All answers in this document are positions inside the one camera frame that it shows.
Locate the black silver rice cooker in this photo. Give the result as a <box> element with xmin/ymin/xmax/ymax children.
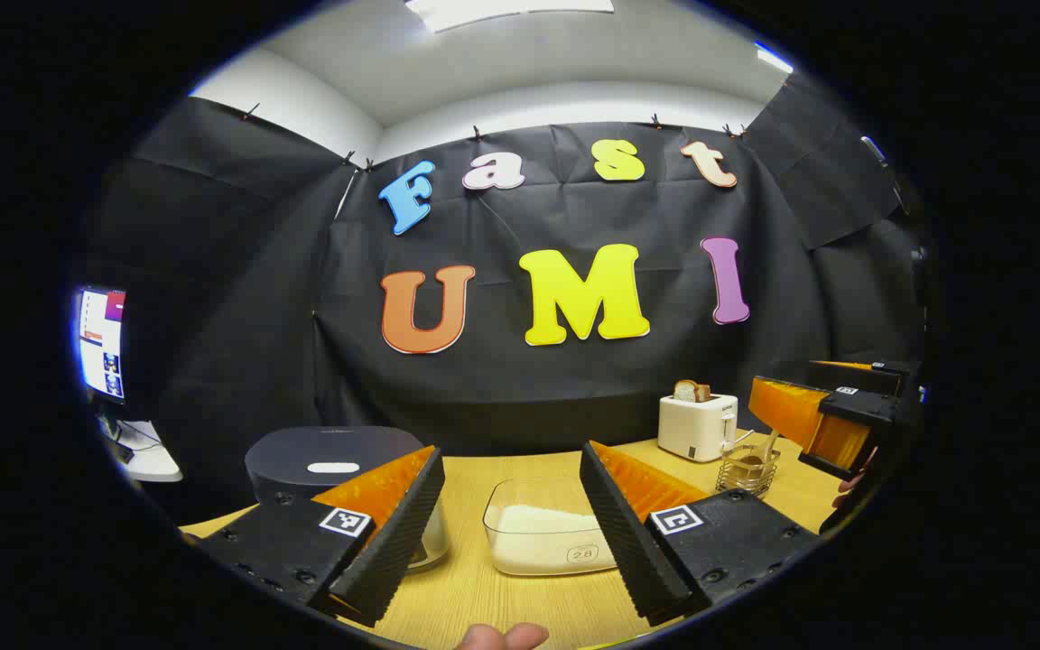
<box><xmin>245</xmin><ymin>426</ymin><xmax>450</xmax><ymax>572</ymax></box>

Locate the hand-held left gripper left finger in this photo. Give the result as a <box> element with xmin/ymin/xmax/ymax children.
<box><xmin>198</xmin><ymin>445</ymin><xmax>446</xmax><ymax>628</ymax></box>

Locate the white side table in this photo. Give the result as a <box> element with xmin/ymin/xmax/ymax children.
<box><xmin>100</xmin><ymin>417</ymin><xmax>183</xmax><ymax>483</ymax></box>

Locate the wire mesh chopstick holder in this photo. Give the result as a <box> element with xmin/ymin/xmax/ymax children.
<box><xmin>717</xmin><ymin>444</ymin><xmax>781</xmax><ymax>499</ymax></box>

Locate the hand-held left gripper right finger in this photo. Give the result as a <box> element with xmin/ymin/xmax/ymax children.
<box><xmin>580</xmin><ymin>441</ymin><xmax>821</xmax><ymax>626</ymax></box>

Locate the clear plastic rice container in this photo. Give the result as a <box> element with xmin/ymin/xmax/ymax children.
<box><xmin>482</xmin><ymin>478</ymin><xmax>620</xmax><ymax>577</ymax></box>

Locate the ceiling light panel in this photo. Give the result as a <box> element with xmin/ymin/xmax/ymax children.
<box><xmin>404</xmin><ymin>0</ymin><xmax>616</xmax><ymax>34</ymax></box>

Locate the white toaster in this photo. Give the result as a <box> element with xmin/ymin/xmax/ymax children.
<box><xmin>658</xmin><ymin>394</ymin><xmax>739</xmax><ymax>463</ymax></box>

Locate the computer monitor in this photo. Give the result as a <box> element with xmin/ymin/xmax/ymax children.
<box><xmin>76</xmin><ymin>285</ymin><xmax>127</xmax><ymax>404</ymax></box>

